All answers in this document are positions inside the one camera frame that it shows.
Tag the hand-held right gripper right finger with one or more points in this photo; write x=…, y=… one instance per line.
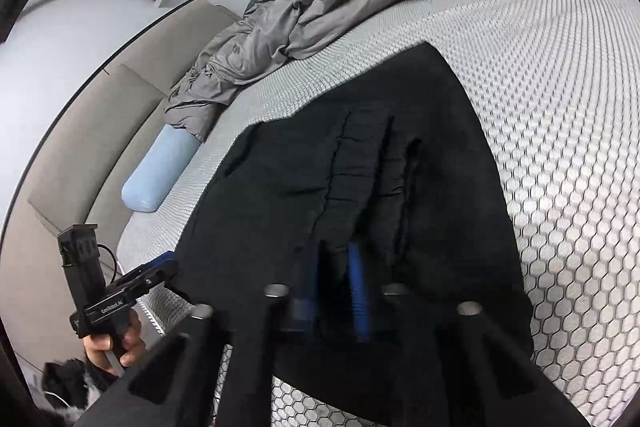
x=357, y=287

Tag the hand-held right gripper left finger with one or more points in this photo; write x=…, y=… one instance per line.
x=307, y=302

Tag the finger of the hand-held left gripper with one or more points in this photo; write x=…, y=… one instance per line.
x=165, y=268

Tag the black pants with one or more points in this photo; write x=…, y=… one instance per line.
x=400, y=157

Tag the person's left hand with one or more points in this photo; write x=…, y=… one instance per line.
x=134, y=342

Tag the light blue bolster pillow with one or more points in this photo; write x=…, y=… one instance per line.
x=155, y=172

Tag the black and white fuzzy cloth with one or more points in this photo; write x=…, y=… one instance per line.
x=65, y=377

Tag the beige padded headboard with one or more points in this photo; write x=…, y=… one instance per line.
x=140, y=52

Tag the light grey crumpled blanket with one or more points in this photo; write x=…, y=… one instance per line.
x=280, y=37

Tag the white honeycomb mesh bed mat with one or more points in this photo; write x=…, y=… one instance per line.
x=550, y=107

